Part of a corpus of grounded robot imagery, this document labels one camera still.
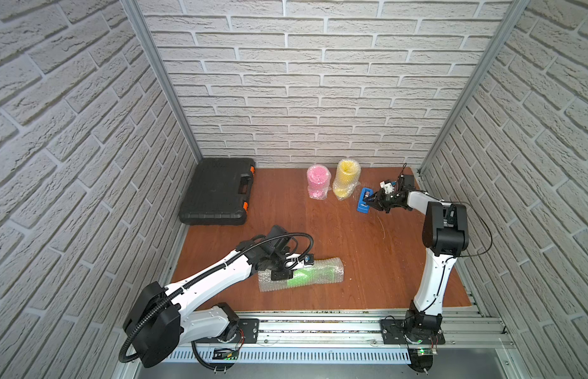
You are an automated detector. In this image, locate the blue tape dispenser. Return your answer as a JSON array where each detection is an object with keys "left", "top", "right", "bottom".
[{"left": 357, "top": 187, "right": 374, "bottom": 214}]

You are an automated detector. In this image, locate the bubble wrap sheet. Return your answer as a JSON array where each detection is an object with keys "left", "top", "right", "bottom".
[
  {"left": 305, "top": 163, "right": 333, "bottom": 202},
  {"left": 258, "top": 257, "right": 344, "bottom": 292},
  {"left": 331, "top": 158, "right": 362, "bottom": 202}
]

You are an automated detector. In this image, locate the green plastic wine glass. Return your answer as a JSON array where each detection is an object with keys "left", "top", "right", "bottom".
[{"left": 286, "top": 266, "right": 343, "bottom": 287}]

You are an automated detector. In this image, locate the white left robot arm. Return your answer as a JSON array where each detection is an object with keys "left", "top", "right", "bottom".
[{"left": 118, "top": 225, "right": 314, "bottom": 368}]

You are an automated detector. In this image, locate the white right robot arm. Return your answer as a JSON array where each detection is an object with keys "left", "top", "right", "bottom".
[{"left": 363, "top": 183, "right": 469, "bottom": 335}]

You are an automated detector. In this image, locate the black plastic tool case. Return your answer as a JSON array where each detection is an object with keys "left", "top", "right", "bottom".
[{"left": 178, "top": 158, "right": 255, "bottom": 226}]

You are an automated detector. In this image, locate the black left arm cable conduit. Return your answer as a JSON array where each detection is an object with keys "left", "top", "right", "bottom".
[{"left": 118, "top": 231, "right": 315, "bottom": 370}]

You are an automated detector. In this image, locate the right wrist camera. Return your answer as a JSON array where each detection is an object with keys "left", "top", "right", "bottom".
[{"left": 380, "top": 175, "right": 416, "bottom": 195}]

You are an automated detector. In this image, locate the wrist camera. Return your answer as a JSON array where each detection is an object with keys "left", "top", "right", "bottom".
[
  {"left": 295, "top": 254, "right": 315, "bottom": 269},
  {"left": 380, "top": 175, "right": 416, "bottom": 195}
]

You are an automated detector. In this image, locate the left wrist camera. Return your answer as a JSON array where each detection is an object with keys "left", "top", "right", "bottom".
[{"left": 295, "top": 254, "right": 315, "bottom": 269}]

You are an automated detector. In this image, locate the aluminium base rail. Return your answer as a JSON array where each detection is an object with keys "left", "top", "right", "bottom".
[{"left": 160, "top": 306, "right": 526, "bottom": 378}]

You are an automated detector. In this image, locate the right aluminium corner post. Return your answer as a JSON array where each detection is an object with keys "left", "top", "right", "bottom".
[{"left": 417, "top": 0, "right": 529, "bottom": 176}]

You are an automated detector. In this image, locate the aluminium corner post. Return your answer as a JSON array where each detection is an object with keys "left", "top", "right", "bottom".
[
  {"left": 417, "top": 0, "right": 529, "bottom": 176},
  {"left": 122, "top": 0, "right": 203, "bottom": 163}
]

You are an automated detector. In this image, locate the left aluminium corner post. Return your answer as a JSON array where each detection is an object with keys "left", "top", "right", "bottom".
[{"left": 122, "top": 0, "right": 203, "bottom": 163}]

